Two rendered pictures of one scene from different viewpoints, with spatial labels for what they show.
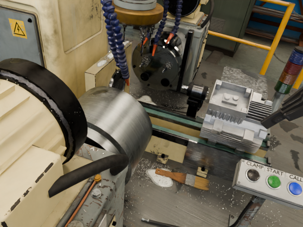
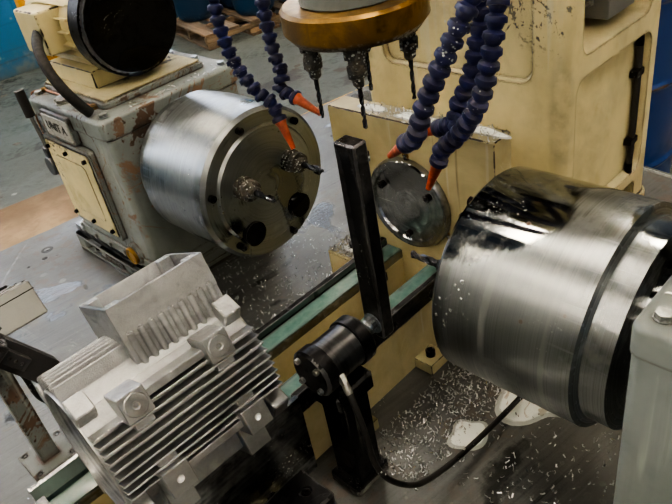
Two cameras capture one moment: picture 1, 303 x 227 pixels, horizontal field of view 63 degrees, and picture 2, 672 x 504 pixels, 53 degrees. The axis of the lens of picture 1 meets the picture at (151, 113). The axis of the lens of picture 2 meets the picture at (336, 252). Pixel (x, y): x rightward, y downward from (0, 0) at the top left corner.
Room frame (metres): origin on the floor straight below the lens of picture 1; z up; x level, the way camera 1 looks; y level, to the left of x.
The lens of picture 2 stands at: (1.23, -0.62, 1.54)
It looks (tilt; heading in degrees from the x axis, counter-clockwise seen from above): 34 degrees down; 126
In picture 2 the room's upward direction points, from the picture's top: 11 degrees counter-clockwise
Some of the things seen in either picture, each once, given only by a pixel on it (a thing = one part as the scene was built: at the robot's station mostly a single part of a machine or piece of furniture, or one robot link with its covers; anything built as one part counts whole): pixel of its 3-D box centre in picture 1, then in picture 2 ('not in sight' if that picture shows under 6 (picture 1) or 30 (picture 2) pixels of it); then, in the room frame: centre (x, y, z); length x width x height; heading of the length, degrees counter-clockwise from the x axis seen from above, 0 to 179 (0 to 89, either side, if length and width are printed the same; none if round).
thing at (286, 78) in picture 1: (288, 76); not in sight; (0.95, -0.54, 1.10); 0.06 x 0.06 x 0.04
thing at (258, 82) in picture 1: (241, 90); not in sight; (1.20, -0.47, 0.86); 0.27 x 0.24 x 0.12; 165
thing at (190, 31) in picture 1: (185, 62); (365, 245); (0.89, -0.10, 1.12); 0.04 x 0.03 x 0.26; 75
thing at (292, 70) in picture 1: (293, 66); not in sight; (0.95, -0.54, 1.14); 0.06 x 0.06 x 0.04
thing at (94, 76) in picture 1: (103, 93); (435, 208); (0.83, 0.21, 0.97); 0.30 x 0.11 x 0.34; 165
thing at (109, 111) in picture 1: (91, 151); (214, 164); (0.45, 0.15, 1.04); 0.37 x 0.25 x 0.25; 165
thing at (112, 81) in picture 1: (117, 88); (407, 204); (0.82, 0.15, 1.02); 0.15 x 0.02 x 0.15; 165
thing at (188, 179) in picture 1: (182, 178); not in sight; (0.59, -0.14, 0.80); 0.21 x 0.05 x 0.01; 80
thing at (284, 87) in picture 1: (283, 85); not in sight; (0.95, -0.54, 1.05); 0.06 x 0.06 x 0.04
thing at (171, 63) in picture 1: (164, 56); (588, 302); (1.11, -0.03, 1.04); 0.41 x 0.25 x 0.25; 165
